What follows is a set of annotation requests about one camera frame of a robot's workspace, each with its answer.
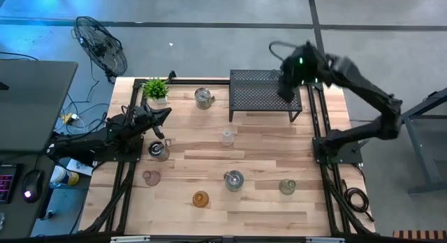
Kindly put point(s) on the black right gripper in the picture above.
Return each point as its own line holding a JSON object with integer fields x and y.
{"x": 307, "y": 65}

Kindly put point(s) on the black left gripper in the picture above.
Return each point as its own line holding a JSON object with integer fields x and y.
{"x": 145, "y": 116}

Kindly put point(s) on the pink glass candle holder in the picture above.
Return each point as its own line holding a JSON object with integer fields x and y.
{"x": 152, "y": 178}

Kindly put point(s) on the clear glass candle holder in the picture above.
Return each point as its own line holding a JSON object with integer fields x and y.
{"x": 227, "y": 138}

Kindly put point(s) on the amber glass candle holder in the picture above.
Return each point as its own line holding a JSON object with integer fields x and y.
{"x": 200, "y": 199}

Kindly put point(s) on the green glass candle holder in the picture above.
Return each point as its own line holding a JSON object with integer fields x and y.
{"x": 287, "y": 187}

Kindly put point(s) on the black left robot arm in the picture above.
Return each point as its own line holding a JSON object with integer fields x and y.
{"x": 84, "y": 143}

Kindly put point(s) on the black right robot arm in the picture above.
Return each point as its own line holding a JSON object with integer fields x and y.
{"x": 366, "y": 92}

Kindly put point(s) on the black perforated metal shelf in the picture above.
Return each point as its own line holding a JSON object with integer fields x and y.
{"x": 255, "y": 93}

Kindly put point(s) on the green plant in white pot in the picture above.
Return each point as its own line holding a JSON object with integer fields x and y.
{"x": 155, "y": 89}

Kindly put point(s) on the yellow and white power strip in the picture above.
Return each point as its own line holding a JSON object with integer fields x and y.
{"x": 70, "y": 119}

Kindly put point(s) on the white paper sheet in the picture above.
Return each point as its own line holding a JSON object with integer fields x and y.
{"x": 80, "y": 168}

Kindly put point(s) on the black floor fan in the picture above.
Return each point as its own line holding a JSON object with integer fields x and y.
{"x": 101, "y": 47}

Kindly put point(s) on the white and yellow canister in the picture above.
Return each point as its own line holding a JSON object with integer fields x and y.
{"x": 63, "y": 176}

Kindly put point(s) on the grey desk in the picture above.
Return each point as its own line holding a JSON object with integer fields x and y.
{"x": 35, "y": 103}

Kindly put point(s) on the black computer mouse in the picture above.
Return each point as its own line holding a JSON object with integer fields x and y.
{"x": 33, "y": 185}

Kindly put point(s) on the black backlit keyboard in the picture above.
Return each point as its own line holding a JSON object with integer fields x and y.
{"x": 7, "y": 183}

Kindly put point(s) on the dark side desk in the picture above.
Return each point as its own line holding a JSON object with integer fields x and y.
{"x": 21, "y": 218}

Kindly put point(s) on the striped wooden object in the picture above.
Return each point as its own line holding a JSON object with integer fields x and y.
{"x": 419, "y": 234}

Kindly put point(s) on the grey metal table frame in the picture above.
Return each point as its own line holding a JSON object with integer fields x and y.
{"x": 418, "y": 148}

